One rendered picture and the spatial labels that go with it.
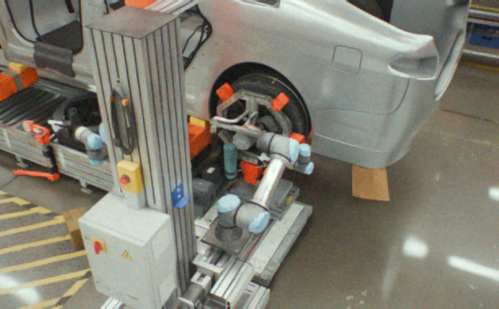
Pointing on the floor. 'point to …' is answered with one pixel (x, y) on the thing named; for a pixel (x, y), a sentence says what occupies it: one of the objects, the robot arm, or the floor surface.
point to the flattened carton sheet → (370, 183)
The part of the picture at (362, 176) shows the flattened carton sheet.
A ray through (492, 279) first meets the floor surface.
